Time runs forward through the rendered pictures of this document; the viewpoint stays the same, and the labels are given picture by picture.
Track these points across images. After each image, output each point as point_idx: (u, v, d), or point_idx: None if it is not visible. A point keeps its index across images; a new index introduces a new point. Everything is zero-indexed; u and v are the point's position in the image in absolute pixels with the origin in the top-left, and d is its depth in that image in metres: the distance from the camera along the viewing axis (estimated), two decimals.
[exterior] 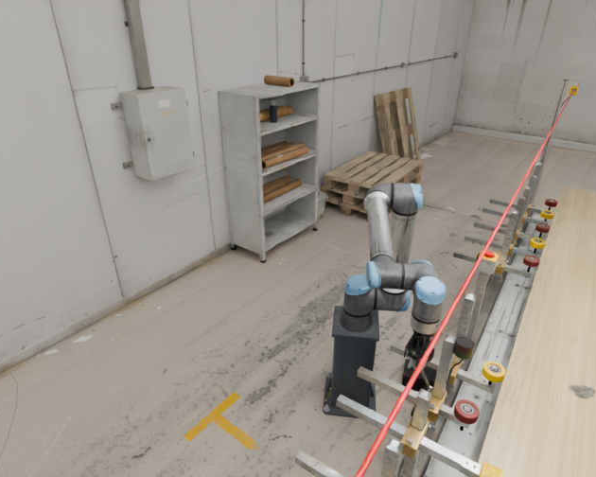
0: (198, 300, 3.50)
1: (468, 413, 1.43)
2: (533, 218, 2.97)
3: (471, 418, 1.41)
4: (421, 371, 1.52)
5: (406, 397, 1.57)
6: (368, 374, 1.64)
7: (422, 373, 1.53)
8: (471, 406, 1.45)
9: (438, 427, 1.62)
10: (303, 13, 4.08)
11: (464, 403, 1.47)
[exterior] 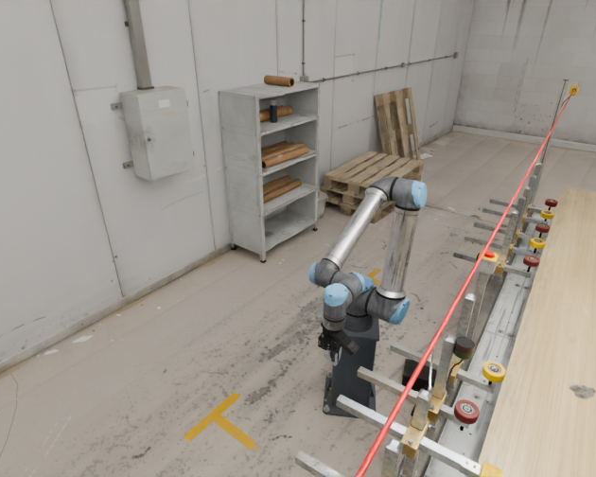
0: (198, 300, 3.50)
1: (468, 413, 1.43)
2: (533, 218, 2.97)
3: (471, 418, 1.41)
4: (431, 354, 1.63)
5: (406, 397, 1.57)
6: (368, 374, 1.64)
7: (431, 357, 1.63)
8: (471, 406, 1.45)
9: (438, 427, 1.62)
10: (303, 13, 4.08)
11: (464, 403, 1.47)
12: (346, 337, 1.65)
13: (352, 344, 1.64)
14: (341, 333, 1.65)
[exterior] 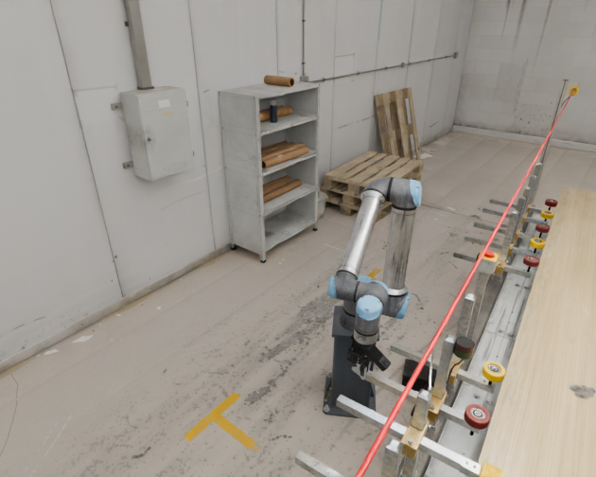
0: (198, 300, 3.50)
1: (480, 417, 1.41)
2: (533, 218, 2.97)
3: (482, 423, 1.40)
4: (431, 354, 1.63)
5: (415, 401, 1.55)
6: (376, 378, 1.63)
7: (431, 357, 1.63)
8: (482, 411, 1.44)
9: (438, 427, 1.62)
10: (303, 13, 4.08)
11: (475, 408, 1.45)
12: (377, 351, 1.58)
13: (383, 359, 1.57)
14: (372, 347, 1.58)
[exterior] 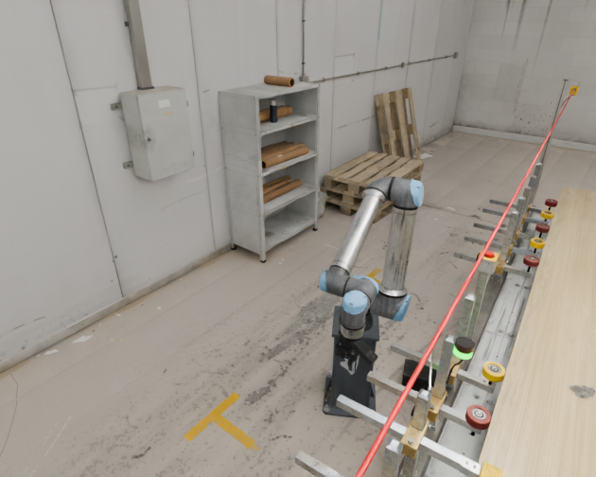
0: (198, 300, 3.50)
1: (481, 418, 1.41)
2: (533, 218, 2.97)
3: (483, 424, 1.39)
4: (431, 354, 1.63)
5: None
6: (378, 379, 1.62)
7: (431, 357, 1.63)
8: (482, 412, 1.44)
9: (438, 427, 1.62)
10: (303, 13, 4.08)
11: (476, 408, 1.45)
12: (364, 345, 1.61)
13: (371, 352, 1.59)
14: (359, 342, 1.61)
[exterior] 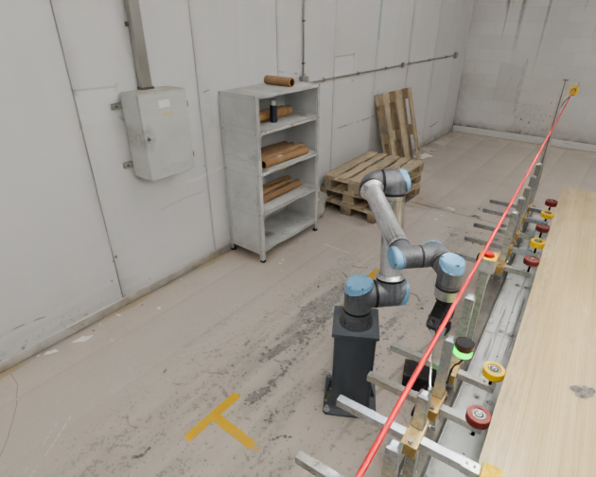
0: (198, 300, 3.50)
1: (481, 418, 1.41)
2: (533, 218, 2.97)
3: (483, 424, 1.39)
4: (431, 354, 1.63)
5: None
6: (378, 379, 1.62)
7: (431, 357, 1.63)
8: (482, 412, 1.44)
9: (438, 427, 1.62)
10: (303, 13, 4.08)
11: (476, 408, 1.45)
12: (440, 313, 1.57)
13: (434, 319, 1.56)
14: (441, 307, 1.58)
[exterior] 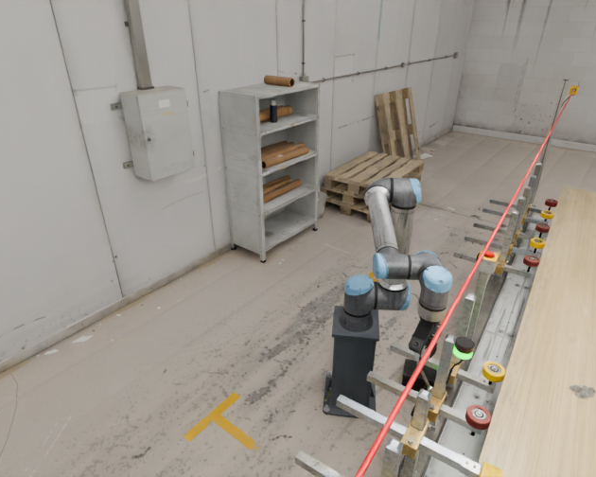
0: (198, 300, 3.50)
1: (481, 418, 1.41)
2: (533, 218, 2.97)
3: (483, 424, 1.39)
4: (420, 372, 1.52)
5: None
6: (378, 379, 1.62)
7: (421, 374, 1.53)
8: (482, 412, 1.44)
9: (438, 427, 1.62)
10: (303, 13, 4.08)
11: (476, 408, 1.45)
12: (424, 333, 1.40)
13: (418, 341, 1.39)
14: (425, 326, 1.41)
